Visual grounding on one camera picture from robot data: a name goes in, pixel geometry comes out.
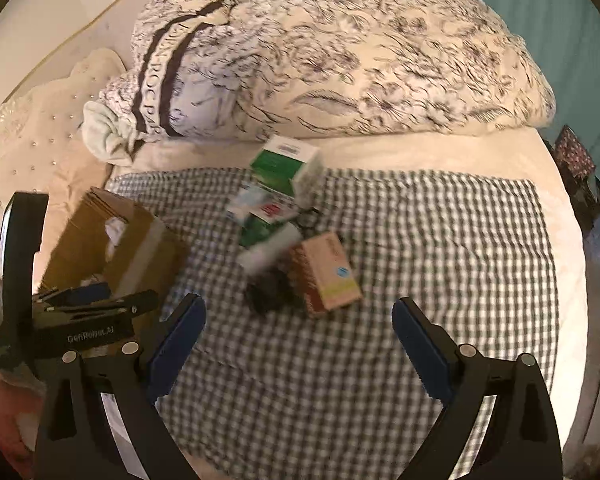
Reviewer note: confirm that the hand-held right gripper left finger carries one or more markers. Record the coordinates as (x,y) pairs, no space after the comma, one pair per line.
(177,345)

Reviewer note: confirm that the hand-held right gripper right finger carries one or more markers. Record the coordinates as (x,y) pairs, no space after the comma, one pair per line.
(425,350)

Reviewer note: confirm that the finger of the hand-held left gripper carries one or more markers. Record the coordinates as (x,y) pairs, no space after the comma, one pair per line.
(97,290)
(140,301)

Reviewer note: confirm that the cardboard box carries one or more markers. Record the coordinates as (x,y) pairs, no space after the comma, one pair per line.
(145,240)

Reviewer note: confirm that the dark pill blister pack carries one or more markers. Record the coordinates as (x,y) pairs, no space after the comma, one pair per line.
(267,292)

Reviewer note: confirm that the brown pink medicine box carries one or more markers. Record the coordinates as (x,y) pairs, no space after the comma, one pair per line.
(330,270)

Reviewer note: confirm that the green packet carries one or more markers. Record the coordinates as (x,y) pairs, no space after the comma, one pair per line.
(257,232)

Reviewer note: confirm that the red white packet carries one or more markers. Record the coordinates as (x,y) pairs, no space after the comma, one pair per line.
(272,208)

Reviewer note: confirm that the green white medicine box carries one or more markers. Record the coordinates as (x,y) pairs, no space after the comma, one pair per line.
(280,165)

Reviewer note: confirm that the pink cloth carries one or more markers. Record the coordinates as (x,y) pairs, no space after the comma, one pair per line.
(2,410)

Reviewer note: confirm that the green white checked cloth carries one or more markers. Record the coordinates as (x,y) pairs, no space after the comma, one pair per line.
(430,240)

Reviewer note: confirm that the blue white packet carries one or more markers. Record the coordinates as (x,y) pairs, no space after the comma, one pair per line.
(242,202)

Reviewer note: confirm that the pale green towel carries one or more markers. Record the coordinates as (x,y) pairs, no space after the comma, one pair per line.
(102,130)

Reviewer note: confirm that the cream tufted headboard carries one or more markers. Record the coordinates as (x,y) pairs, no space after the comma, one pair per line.
(30,130)

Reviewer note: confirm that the dark patterned bag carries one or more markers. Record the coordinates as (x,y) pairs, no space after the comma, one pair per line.
(572,152)

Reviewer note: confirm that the floral cream duvet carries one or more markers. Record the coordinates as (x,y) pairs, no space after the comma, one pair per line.
(355,60)

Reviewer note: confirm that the teal curtain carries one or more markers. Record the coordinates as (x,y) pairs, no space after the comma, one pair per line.
(530,10)

